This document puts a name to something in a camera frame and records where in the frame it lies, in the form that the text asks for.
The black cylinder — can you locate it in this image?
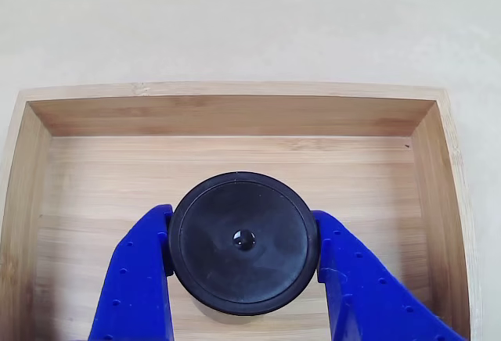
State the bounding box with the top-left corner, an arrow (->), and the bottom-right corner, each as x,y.
167,171 -> 323,316

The shallow wooden box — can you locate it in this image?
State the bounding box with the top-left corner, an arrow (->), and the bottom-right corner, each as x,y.
0,81 -> 482,341

